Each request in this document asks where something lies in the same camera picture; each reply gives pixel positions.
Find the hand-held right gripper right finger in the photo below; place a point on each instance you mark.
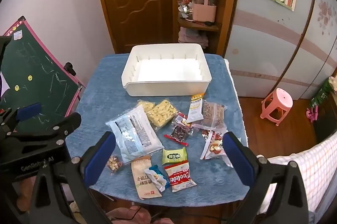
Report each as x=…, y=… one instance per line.
x=238, y=158

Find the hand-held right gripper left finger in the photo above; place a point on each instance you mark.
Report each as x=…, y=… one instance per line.
x=101, y=155

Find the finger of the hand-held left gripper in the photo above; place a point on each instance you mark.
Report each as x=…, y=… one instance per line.
x=29, y=111
x=65, y=125

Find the green pastry packet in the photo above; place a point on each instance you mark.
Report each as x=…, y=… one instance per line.
x=174, y=156

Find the white plastic storage bin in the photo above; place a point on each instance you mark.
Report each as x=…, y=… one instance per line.
x=165, y=69

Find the red white nut packet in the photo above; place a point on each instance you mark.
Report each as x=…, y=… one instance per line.
x=213, y=146

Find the large white clear packet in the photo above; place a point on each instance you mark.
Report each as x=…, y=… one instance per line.
x=134, y=131

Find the blue fleece table cloth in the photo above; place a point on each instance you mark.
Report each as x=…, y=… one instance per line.
x=97, y=97

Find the beige biscuit packet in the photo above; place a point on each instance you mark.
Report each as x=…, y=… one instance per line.
x=142, y=181

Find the clear brown biscuit packet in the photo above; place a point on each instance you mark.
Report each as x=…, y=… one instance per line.
x=213, y=116

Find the green chalkboard easel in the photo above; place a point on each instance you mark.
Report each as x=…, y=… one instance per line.
x=34, y=60

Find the black easel knob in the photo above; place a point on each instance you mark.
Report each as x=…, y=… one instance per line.
x=70, y=69

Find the white table underlay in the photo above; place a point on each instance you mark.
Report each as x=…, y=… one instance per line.
x=235, y=97

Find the red white cookie packet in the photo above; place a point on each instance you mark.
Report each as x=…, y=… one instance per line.
x=180, y=176

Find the blue candy wrapper packet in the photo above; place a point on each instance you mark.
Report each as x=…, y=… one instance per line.
x=158, y=177

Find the red dark jujube packet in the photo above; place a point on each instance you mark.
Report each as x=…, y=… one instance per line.
x=179, y=133

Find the orange white snack packet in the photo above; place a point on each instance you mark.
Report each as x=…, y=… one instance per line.
x=196, y=108

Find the clear puffed corn packet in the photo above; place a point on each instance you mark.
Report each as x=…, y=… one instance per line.
x=144, y=106
x=162, y=113

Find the pink plastic stool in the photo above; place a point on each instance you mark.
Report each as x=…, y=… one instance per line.
x=277, y=105

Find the white checkered cloth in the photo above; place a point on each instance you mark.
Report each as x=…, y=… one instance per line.
x=316, y=168

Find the pink plastic toy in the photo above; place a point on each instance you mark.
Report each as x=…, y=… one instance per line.
x=312, y=113

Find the green printed bag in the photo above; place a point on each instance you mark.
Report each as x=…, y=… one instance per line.
x=322, y=93

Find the pale sliding door wardrobe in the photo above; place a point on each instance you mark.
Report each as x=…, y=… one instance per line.
x=263, y=50

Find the folded pink towels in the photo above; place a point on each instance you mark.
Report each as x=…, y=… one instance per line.
x=192, y=36

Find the brown wooden door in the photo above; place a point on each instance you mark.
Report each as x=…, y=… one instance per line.
x=137, y=2

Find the wooden corner shelf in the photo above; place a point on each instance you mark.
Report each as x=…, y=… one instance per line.
x=226, y=2

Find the pile of small wrappers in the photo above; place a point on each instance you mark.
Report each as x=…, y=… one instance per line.
x=184, y=8

